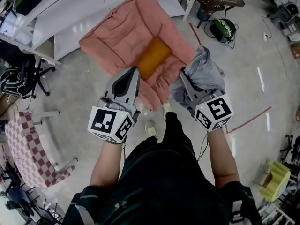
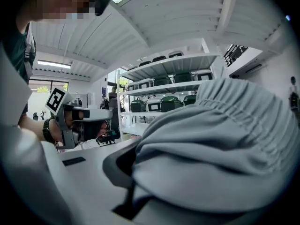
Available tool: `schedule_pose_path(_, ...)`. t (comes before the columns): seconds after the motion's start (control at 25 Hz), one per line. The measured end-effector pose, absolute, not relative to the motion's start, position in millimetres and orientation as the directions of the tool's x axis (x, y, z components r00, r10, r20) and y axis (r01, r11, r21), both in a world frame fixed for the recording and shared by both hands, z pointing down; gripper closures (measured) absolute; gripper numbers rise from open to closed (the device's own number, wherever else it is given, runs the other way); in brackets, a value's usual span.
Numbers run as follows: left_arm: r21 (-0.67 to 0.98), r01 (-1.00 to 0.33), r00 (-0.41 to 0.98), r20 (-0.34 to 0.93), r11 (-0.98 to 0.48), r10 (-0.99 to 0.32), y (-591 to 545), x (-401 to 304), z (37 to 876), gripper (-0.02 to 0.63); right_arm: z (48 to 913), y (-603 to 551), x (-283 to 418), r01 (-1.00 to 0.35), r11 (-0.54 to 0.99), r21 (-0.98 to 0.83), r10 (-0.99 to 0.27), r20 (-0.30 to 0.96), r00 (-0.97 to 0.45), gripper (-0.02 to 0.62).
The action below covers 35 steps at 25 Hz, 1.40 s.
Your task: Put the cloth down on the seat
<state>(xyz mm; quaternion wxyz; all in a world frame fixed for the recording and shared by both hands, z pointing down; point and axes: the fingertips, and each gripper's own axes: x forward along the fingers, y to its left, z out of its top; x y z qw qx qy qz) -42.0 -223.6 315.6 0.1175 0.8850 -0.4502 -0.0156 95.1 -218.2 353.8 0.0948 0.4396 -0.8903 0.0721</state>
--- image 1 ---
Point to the blue bucket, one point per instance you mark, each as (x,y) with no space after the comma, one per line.
(202,13)

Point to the cardboard box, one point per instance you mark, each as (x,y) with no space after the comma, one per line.
(295,50)

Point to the white metal table frame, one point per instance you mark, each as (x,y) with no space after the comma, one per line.
(50,114)

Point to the person's pale shoe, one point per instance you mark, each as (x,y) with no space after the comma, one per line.
(167,108)
(152,129)

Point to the grey cloth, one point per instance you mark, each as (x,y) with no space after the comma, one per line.
(206,71)

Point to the blue chair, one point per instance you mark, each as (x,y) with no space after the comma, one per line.
(18,197)

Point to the orange cushion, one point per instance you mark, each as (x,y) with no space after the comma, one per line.
(154,55)

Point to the person's left pale shoe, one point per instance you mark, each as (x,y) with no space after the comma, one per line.
(152,129)

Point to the person's right pale shoe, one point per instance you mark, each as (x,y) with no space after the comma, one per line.
(167,108)

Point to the person's right forearm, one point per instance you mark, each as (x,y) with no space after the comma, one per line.
(221,158)

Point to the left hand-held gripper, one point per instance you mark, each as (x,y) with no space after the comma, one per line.
(110,123)

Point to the green striped helmet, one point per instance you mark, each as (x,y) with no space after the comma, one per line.
(222,28)

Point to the black office chair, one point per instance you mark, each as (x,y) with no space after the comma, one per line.
(25,74)

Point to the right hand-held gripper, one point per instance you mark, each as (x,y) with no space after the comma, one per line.
(215,111)

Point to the person's left forearm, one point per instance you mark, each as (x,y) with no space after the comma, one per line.
(107,165)

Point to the white shelf unit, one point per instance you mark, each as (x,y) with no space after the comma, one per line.
(70,10)

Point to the person's black clothing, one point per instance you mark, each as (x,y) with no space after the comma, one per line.
(164,186)

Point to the green suitcase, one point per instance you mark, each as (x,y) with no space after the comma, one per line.
(29,0)

